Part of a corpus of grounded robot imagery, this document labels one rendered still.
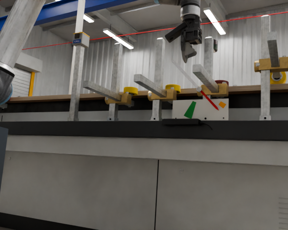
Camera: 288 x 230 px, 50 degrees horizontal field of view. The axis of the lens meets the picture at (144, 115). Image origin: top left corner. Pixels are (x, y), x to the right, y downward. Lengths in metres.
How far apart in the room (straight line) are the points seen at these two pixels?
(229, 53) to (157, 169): 7.83
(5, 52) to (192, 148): 0.92
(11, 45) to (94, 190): 0.94
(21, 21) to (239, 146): 1.09
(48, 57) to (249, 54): 6.84
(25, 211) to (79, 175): 0.49
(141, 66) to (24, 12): 9.02
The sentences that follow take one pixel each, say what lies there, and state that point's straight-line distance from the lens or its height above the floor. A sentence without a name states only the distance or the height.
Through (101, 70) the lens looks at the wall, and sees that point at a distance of 11.37.
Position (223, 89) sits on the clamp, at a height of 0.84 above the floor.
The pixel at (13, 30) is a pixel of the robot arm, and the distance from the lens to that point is 1.48.
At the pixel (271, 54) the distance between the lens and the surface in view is 1.27.
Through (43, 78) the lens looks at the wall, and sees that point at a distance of 11.37.
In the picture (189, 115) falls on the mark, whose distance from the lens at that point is 1.43.
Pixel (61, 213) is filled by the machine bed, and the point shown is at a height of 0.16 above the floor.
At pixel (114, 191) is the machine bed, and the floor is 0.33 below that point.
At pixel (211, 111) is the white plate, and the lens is 1.40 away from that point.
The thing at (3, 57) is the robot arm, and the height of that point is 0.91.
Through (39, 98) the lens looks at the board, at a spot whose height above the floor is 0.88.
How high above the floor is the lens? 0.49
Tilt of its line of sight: 9 degrees up
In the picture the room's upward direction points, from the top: 4 degrees clockwise
